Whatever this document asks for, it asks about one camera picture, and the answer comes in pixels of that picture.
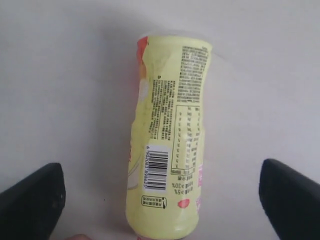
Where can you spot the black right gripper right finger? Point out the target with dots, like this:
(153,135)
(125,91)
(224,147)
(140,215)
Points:
(290,200)

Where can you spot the open human hand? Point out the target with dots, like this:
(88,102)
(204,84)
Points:
(78,237)

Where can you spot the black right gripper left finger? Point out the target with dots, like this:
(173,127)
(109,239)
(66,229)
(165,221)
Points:
(30,209)

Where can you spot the yellow label red-cap bottle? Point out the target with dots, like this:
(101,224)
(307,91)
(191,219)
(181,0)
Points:
(167,141)

